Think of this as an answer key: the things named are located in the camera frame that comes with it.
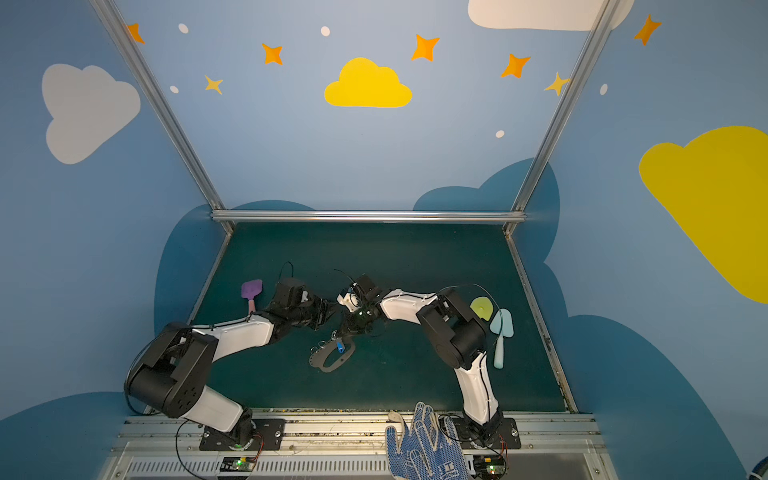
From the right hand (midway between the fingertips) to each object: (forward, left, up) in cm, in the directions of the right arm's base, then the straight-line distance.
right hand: (339, 332), depth 90 cm
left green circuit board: (-34, +20, -2) cm, 39 cm away
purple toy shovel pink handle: (+14, +33, -1) cm, 36 cm away
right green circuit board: (-31, -41, -4) cm, 52 cm away
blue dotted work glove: (-29, -25, -2) cm, 39 cm away
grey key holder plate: (-6, +2, -3) cm, 7 cm away
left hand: (+7, -1, +6) cm, 9 cm away
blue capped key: (-4, -1, -2) cm, 5 cm away
